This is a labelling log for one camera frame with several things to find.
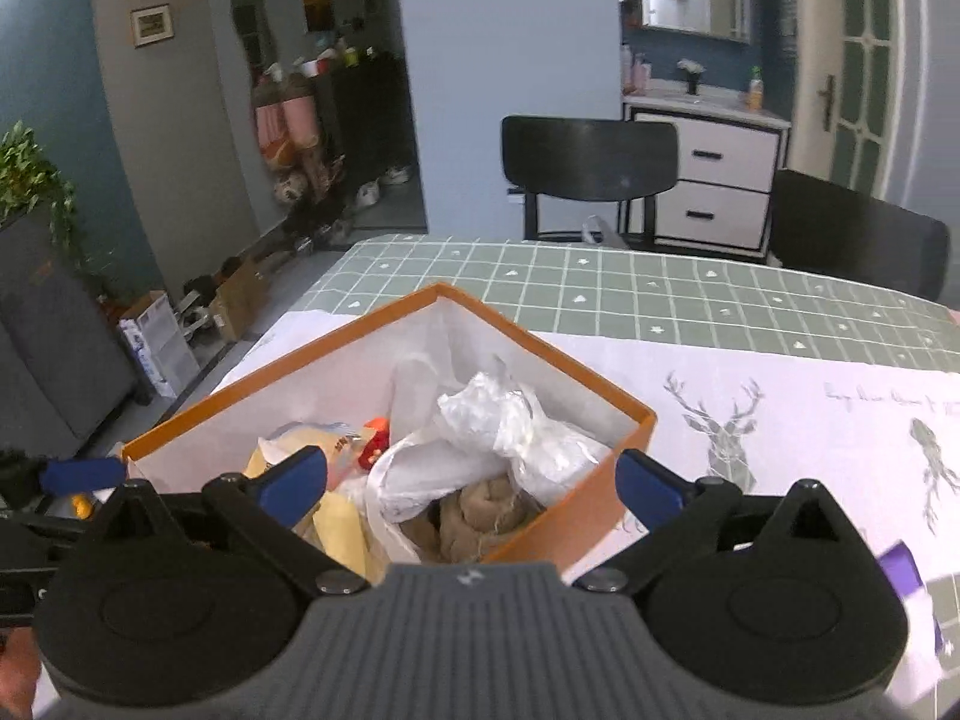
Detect white drawer cabinet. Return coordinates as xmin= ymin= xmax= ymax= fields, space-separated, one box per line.
xmin=622 ymin=94 xmax=792 ymax=256

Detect orange cardboard box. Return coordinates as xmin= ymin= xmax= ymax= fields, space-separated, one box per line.
xmin=121 ymin=281 xmax=659 ymax=567

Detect white plastic bag under chair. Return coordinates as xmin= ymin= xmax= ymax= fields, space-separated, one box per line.
xmin=581 ymin=215 xmax=627 ymax=247

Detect green potted plant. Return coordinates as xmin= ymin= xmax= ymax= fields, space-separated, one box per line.
xmin=0 ymin=120 xmax=102 ymax=282

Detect brown cardboard box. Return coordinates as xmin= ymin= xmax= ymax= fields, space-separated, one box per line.
xmin=208 ymin=259 xmax=272 ymax=340

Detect small framed wall picture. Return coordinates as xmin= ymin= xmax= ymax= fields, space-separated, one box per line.
xmin=131 ymin=4 xmax=176 ymax=48

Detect purple tissue box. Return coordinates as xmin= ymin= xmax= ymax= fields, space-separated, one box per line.
xmin=874 ymin=540 xmax=960 ymax=710

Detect white printed table runner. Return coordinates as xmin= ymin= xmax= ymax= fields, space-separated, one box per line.
xmin=202 ymin=307 xmax=960 ymax=616

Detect person's left hand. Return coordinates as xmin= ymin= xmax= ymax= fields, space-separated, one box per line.
xmin=0 ymin=626 xmax=40 ymax=720

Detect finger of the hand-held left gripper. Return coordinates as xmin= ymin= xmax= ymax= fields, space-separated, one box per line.
xmin=0 ymin=450 xmax=127 ymax=515
xmin=15 ymin=516 xmax=97 ymax=545

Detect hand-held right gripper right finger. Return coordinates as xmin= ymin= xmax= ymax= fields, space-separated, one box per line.
xmin=574 ymin=448 xmax=852 ymax=595

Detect glass panel door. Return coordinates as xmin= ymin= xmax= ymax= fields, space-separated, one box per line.
xmin=787 ymin=0 xmax=912 ymax=200

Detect crochet orange with red flower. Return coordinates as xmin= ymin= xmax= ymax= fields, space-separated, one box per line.
xmin=355 ymin=418 xmax=392 ymax=472

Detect white printed carton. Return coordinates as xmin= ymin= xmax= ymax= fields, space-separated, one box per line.
xmin=118 ymin=291 xmax=202 ymax=400

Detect white plastic bag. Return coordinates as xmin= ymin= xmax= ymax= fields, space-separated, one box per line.
xmin=364 ymin=371 xmax=612 ymax=563
xmin=581 ymin=215 xmax=627 ymax=247

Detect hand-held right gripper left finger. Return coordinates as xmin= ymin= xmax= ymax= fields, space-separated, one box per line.
xmin=90 ymin=446 xmax=370 ymax=597

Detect grey sofa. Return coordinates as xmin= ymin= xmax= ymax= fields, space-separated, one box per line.
xmin=0 ymin=202 xmax=142 ymax=460

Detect black chair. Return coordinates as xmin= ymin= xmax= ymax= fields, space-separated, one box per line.
xmin=501 ymin=115 xmax=680 ymax=245
xmin=769 ymin=169 xmax=951 ymax=302

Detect white shoes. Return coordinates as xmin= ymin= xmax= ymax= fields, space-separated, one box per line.
xmin=356 ymin=163 xmax=412 ymax=208

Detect pink hanging bag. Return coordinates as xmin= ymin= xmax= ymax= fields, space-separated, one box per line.
xmin=253 ymin=94 xmax=320 ymax=155

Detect dark cabinet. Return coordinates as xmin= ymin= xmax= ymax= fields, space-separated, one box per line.
xmin=315 ymin=52 xmax=421 ymax=196

